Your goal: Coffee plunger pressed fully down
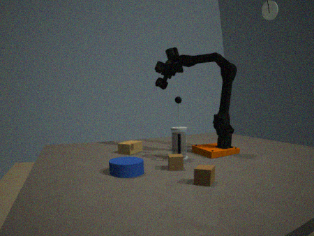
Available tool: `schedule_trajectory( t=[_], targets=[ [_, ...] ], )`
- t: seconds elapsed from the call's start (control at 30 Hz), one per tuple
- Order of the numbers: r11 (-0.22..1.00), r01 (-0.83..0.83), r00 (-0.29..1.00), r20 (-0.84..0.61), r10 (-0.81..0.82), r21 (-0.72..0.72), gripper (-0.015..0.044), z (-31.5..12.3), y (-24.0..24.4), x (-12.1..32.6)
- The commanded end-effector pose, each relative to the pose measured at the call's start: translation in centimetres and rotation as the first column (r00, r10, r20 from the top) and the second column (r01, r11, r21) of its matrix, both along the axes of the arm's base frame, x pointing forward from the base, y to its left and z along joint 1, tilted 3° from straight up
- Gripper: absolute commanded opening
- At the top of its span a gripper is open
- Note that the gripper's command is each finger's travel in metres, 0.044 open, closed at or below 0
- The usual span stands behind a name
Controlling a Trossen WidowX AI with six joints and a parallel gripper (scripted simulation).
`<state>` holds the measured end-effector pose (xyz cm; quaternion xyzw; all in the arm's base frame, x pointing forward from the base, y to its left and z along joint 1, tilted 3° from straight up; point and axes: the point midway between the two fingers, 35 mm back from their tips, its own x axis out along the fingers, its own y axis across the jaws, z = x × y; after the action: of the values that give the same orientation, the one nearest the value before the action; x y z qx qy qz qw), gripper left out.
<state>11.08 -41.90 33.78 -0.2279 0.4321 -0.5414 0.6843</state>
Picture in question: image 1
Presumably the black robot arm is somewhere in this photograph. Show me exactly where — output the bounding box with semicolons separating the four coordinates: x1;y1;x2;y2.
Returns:
155;47;237;149

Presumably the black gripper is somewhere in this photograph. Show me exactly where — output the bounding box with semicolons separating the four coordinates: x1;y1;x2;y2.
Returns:
155;60;175;89

